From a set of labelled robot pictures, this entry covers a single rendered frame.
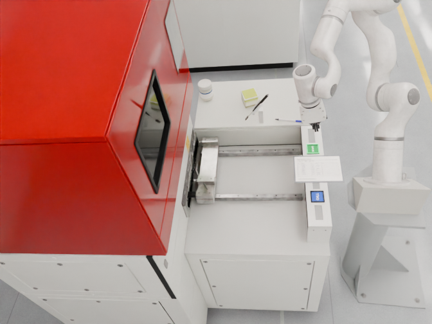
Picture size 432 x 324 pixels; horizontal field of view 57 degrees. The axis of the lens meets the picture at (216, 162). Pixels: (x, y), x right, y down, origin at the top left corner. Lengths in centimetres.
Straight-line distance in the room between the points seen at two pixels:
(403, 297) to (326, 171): 109
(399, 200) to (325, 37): 73
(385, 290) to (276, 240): 102
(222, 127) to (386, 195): 82
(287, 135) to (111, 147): 126
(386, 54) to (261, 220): 87
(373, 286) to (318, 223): 103
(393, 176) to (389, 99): 32
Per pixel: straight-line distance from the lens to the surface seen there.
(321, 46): 160
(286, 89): 216
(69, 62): 112
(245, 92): 205
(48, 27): 130
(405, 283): 268
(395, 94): 177
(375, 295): 261
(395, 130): 181
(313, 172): 180
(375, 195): 178
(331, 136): 323
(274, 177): 196
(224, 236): 180
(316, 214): 170
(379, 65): 180
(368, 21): 183
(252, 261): 182
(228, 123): 201
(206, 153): 201
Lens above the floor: 241
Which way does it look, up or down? 51 degrees down
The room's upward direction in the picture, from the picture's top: 12 degrees counter-clockwise
